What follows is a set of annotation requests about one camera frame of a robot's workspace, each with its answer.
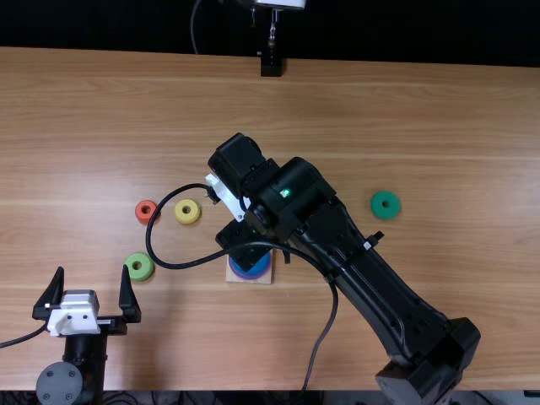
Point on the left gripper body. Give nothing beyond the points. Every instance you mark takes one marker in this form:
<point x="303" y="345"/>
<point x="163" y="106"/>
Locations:
<point x="114" y="328"/>

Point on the black clamp stand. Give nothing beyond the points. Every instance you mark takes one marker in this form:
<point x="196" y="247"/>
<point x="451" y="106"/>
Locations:
<point x="272" y="67"/>

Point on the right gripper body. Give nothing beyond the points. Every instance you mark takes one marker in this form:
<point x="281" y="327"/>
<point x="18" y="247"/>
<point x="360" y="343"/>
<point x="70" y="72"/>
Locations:
<point x="236" y="236"/>

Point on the white mounted camera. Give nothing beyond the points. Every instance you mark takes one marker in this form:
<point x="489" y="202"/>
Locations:
<point x="278" y="3"/>

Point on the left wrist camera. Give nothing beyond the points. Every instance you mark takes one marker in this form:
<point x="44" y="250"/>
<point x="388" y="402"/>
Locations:
<point x="73" y="321"/>

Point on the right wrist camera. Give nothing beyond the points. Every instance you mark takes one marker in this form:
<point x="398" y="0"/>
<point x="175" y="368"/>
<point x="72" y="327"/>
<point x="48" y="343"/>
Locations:
<point x="228" y="201"/>

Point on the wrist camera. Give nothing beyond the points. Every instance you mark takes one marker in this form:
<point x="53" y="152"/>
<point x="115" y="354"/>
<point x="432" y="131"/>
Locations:
<point x="73" y="321"/>
<point x="228" y="201"/>

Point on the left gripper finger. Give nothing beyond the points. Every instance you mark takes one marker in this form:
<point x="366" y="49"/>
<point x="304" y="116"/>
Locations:
<point x="50" y="295"/>
<point x="127" y="299"/>

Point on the wooden peg base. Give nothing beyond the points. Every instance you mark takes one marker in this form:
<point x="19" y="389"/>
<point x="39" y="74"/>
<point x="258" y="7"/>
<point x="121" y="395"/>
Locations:
<point x="230" y="280"/>

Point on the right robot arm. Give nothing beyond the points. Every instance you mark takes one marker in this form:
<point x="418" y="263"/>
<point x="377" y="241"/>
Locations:
<point x="379" y="295"/>

